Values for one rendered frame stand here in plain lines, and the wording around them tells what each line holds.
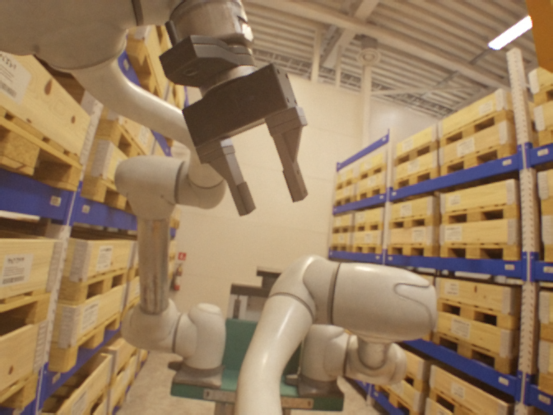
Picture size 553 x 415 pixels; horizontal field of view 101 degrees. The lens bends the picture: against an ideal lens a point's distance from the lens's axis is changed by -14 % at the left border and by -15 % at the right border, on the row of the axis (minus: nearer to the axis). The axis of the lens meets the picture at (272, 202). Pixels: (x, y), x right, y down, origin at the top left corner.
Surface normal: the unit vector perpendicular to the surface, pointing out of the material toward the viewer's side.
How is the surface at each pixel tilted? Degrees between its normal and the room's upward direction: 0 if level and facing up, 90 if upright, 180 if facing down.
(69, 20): 145
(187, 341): 87
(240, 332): 90
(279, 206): 90
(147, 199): 126
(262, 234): 90
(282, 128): 118
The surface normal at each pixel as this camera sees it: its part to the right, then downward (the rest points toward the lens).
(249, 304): 0.07, -0.16
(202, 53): 0.68, -0.11
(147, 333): 0.09, 0.32
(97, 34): 0.52, 0.85
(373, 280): -0.22, -0.70
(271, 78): -0.34, 0.28
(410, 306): -0.12, -0.33
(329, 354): -0.32, -0.25
